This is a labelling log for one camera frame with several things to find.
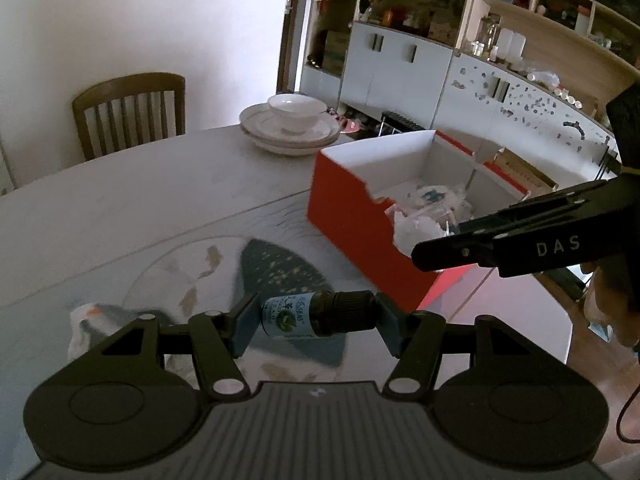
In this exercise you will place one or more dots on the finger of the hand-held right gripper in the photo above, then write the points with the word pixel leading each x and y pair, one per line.
pixel 440 253
pixel 550 204

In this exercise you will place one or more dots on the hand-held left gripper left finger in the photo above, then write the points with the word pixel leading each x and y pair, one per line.
pixel 245 325

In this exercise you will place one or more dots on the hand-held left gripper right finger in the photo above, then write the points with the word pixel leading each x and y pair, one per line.
pixel 388 327

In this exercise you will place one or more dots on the white tissue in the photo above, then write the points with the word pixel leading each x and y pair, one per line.
pixel 415 227

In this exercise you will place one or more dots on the clear blueberry print snack packet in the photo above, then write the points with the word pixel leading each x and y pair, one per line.
pixel 432 199

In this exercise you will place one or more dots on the small dark bottle blue label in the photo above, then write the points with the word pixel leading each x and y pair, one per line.
pixel 310 315

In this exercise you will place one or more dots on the red cardboard box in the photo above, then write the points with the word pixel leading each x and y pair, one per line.
pixel 360 215

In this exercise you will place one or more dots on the white round desktop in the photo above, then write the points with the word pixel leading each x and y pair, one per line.
pixel 150 185

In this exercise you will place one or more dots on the person's right hand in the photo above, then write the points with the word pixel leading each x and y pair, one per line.
pixel 614 310

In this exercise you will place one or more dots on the white plastic bottles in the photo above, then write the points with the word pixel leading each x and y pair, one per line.
pixel 511 45

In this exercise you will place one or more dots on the white wooden shelf cabinet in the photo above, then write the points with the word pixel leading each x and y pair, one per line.
pixel 410 75

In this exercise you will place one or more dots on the white plate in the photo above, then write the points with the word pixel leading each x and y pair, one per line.
pixel 290 147
pixel 260 122

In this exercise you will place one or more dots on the white bowl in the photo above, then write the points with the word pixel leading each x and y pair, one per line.
pixel 297 110

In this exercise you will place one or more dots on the green carton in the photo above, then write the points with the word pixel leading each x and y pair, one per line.
pixel 335 52

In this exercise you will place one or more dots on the wooden chair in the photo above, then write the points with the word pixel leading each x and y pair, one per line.
pixel 127 110

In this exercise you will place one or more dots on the brown door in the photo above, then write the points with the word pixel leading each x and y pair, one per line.
pixel 290 25

